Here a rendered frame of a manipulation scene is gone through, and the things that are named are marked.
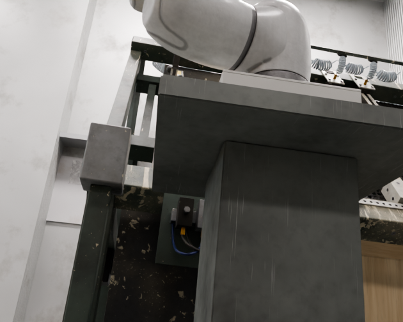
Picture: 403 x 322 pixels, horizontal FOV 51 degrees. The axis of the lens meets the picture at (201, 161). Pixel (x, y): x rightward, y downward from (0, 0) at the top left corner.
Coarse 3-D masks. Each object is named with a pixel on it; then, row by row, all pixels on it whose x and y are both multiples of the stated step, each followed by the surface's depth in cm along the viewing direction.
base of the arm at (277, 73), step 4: (260, 72) 90; (264, 72) 90; (268, 72) 89; (272, 72) 89; (276, 72) 89; (280, 72) 89; (284, 72) 89; (288, 72) 89; (292, 72) 89; (272, 76) 88; (276, 76) 88; (280, 76) 88; (284, 76) 88; (288, 76) 88; (292, 76) 89; (296, 76) 89; (300, 76) 90; (304, 80) 91
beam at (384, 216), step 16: (128, 176) 143; (144, 176) 145; (128, 192) 141; (144, 192) 141; (160, 192) 141; (128, 208) 145; (144, 208) 145; (160, 208) 145; (368, 208) 155; (384, 208) 157; (368, 224) 152; (384, 224) 152; (400, 224) 152; (368, 240) 156; (384, 240) 156; (400, 240) 157
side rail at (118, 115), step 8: (136, 56) 231; (128, 64) 221; (136, 64) 223; (128, 72) 212; (136, 72) 219; (128, 80) 204; (120, 88) 196; (128, 88) 198; (120, 96) 189; (128, 96) 191; (120, 104) 183; (128, 104) 190; (112, 112) 176; (120, 112) 178; (128, 112) 198; (112, 120) 171; (120, 120) 172
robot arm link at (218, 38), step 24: (168, 0) 83; (192, 0) 83; (216, 0) 85; (240, 0) 90; (144, 24) 89; (168, 24) 85; (192, 24) 84; (216, 24) 85; (240, 24) 87; (168, 48) 90; (192, 48) 88; (216, 48) 88; (240, 48) 89
